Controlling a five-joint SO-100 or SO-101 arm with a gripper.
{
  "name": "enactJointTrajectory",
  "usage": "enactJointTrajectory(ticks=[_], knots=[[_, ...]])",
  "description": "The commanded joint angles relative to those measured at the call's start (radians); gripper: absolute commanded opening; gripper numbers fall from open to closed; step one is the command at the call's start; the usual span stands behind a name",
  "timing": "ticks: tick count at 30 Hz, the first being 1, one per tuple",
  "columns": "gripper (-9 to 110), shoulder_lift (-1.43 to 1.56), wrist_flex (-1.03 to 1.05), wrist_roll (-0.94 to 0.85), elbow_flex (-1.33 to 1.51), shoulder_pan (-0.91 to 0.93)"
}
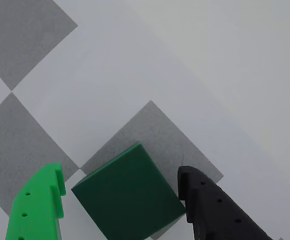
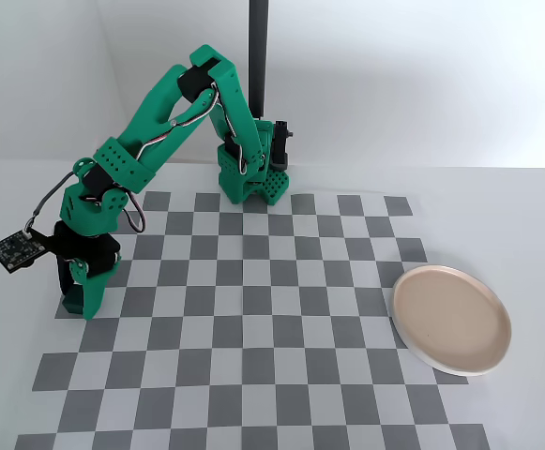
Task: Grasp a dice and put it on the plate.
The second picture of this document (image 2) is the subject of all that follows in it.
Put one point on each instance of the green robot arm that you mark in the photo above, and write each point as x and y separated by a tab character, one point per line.
234	94

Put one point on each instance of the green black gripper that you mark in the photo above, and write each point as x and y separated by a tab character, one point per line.
95	253

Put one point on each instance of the black vertical pole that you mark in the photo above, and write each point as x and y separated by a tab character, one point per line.
258	47

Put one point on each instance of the beige round plate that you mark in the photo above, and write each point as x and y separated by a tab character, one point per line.
450	319

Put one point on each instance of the black wrist camera board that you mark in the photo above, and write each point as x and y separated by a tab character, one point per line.
16	248

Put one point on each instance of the grey checkerboard mat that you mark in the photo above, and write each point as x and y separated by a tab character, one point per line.
272	351

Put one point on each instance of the dark green dice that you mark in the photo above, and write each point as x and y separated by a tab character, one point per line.
72	307

